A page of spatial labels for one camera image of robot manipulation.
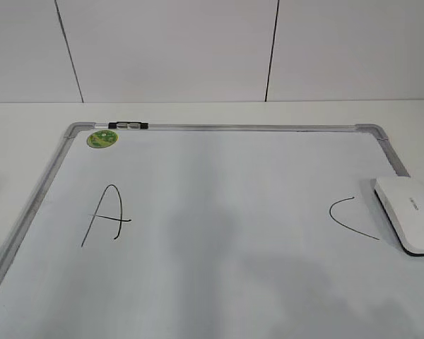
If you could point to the white eraser with black felt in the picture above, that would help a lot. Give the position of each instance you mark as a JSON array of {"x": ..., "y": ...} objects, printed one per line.
[{"x": 402, "y": 199}]

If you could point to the white whiteboard with aluminium frame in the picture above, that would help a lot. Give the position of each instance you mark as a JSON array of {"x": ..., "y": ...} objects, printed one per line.
[{"x": 212, "y": 232}]

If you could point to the black hanging clip on frame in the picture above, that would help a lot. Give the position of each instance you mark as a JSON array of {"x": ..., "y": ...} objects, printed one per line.
[{"x": 133, "y": 125}]

